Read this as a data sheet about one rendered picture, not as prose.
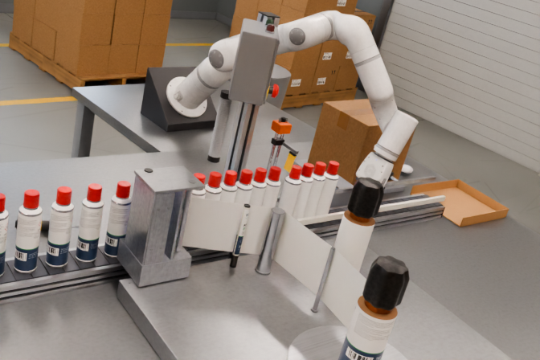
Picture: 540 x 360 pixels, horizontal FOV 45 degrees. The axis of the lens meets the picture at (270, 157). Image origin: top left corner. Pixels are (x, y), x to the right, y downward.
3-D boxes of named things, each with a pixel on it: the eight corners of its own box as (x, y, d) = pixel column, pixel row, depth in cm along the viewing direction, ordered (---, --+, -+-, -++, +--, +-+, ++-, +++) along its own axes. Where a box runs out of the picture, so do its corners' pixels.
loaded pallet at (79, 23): (162, 89, 567) (180, -13, 533) (77, 96, 508) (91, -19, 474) (89, 46, 638) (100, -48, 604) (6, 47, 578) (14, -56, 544)
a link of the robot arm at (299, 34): (236, 67, 258) (208, 78, 246) (227, 38, 255) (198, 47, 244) (338, 40, 224) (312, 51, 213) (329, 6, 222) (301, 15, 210)
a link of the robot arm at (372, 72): (351, 64, 226) (384, 145, 229) (355, 64, 210) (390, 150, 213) (376, 54, 225) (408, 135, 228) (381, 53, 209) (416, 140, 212)
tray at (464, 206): (460, 227, 243) (464, 218, 242) (410, 194, 261) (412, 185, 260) (505, 217, 262) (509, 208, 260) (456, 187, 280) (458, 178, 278)
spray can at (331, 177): (317, 224, 209) (333, 167, 201) (307, 216, 213) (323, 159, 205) (329, 222, 212) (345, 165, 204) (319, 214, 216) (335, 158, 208)
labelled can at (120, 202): (108, 259, 165) (119, 189, 158) (100, 249, 169) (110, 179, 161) (127, 256, 169) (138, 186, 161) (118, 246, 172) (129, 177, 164)
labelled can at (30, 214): (17, 276, 152) (24, 198, 144) (10, 263, 155) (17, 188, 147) (39, 272, 155) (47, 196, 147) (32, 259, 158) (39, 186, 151)
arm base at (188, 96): (177, 120, 266) (201, 100, 253) (159, 80, 269) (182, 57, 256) (212, 114, 279) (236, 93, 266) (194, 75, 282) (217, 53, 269)
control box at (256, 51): (227, 100, 174) (242, 30, 167) (230, 81, 190) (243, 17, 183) (264, 107, 175) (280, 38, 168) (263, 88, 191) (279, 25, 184)
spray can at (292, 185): (280, 231, 199) (296, 171, 191) (269, 222, 203) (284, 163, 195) (292, 228, 203) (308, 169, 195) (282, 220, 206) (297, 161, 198)
